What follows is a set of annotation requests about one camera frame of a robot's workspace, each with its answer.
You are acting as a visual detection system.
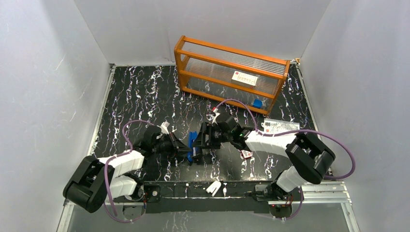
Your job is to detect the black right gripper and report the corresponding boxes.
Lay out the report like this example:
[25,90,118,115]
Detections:
[191,122,232,150]

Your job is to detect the red white staple box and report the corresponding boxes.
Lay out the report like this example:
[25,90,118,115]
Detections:
[240,150,253,160]

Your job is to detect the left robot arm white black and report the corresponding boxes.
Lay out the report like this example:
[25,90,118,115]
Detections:
[62,123,192,213]

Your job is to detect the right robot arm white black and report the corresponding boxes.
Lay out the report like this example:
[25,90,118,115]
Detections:
[192,113,336,200]

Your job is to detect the small blue box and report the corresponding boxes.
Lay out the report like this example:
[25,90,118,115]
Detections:
[252,99,263,109]

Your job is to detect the white cardboard box red labels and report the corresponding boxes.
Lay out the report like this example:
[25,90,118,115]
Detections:
[231,71,258,89]

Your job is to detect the orange wooden shelf rack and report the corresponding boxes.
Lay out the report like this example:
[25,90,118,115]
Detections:
[174,35,291,116]

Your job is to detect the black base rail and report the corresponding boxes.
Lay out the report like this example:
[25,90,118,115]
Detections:
[144,181,303,217]

